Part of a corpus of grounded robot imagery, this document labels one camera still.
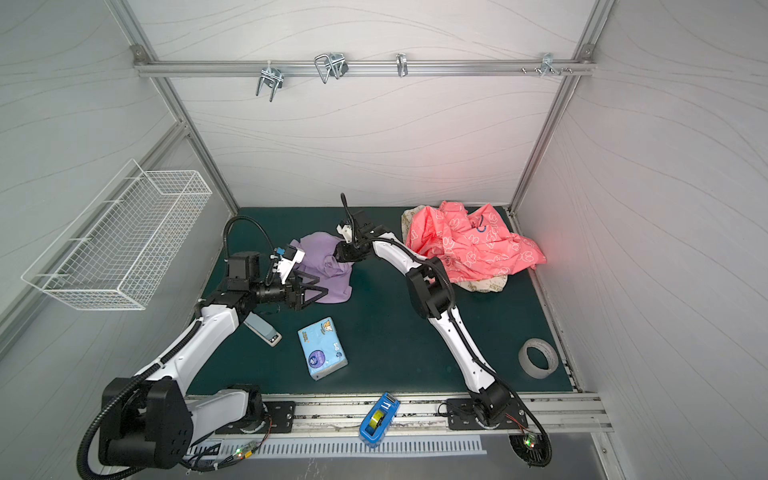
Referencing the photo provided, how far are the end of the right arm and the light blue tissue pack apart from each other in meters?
0.21

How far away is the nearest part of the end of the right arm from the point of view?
0.83 m

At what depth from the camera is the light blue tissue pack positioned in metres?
0.78
